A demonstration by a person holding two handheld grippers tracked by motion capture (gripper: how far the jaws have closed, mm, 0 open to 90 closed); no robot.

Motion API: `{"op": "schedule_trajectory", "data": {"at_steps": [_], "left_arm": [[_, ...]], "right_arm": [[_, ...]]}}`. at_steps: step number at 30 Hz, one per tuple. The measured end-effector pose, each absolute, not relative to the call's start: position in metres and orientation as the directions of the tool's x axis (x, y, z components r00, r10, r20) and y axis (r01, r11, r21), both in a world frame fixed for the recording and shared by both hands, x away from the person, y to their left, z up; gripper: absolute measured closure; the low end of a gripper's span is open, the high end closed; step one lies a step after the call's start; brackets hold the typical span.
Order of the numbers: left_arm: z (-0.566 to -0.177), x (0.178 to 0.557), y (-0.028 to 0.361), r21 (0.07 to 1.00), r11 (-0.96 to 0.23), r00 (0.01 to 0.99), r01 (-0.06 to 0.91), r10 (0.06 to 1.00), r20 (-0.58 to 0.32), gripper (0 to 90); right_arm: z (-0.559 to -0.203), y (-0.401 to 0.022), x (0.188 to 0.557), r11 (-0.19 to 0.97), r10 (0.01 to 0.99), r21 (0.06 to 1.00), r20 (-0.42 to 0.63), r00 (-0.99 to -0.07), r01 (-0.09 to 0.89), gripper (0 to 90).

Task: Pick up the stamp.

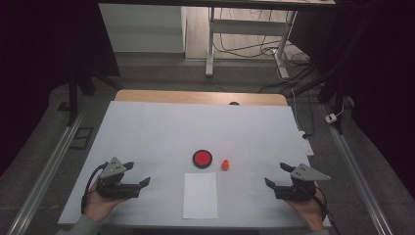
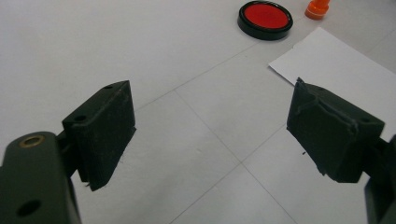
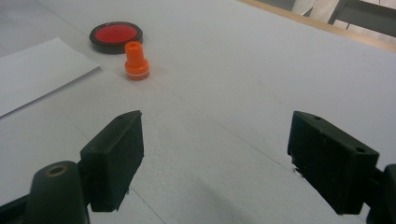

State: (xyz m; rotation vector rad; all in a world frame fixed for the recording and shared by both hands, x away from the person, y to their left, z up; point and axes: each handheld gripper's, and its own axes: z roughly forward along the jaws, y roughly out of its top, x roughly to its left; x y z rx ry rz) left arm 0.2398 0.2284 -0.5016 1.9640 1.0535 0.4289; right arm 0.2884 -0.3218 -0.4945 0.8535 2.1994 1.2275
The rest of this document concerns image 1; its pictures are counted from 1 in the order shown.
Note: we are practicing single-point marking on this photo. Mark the person's right hand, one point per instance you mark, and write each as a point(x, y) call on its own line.
point(308, 212)

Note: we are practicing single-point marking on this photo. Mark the white cabinet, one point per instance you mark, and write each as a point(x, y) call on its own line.
point(143, 29)

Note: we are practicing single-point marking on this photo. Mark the dark table grommet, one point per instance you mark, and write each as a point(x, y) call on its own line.
point(234, 103)

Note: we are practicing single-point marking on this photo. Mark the large white table cover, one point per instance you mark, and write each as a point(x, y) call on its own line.
point(182, 130)

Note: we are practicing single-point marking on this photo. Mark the person's left hand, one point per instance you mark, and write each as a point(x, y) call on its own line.
point(99, 205)

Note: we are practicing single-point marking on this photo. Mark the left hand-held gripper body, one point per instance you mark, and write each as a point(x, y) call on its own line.
point(112, 186)

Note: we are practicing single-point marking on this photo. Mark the aluminium floor rail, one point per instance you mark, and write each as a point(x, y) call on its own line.
point(357, 173)
point(45, 176)

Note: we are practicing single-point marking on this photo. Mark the round red ink pad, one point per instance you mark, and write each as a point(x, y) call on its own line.
point(202, 158)

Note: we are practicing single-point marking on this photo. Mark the small white paper sheet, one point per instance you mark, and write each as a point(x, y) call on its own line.
point(200, 196)

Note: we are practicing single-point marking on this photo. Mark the black metal stand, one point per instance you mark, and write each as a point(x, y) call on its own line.
point(73, 98)
point(336, 91)

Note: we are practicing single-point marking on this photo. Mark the small white adapter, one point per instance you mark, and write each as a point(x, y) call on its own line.
point(331, 118)

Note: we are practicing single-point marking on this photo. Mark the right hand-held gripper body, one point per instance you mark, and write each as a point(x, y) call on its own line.
point(298, 187)

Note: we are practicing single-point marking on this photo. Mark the small orange stamp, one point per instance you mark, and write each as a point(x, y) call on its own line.
point(225, 164)

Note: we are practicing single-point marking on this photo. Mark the white power strip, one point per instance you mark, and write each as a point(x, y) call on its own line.
point(307, 145)

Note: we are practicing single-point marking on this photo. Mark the white desk frame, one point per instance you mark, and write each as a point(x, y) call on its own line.
point(248, 27)

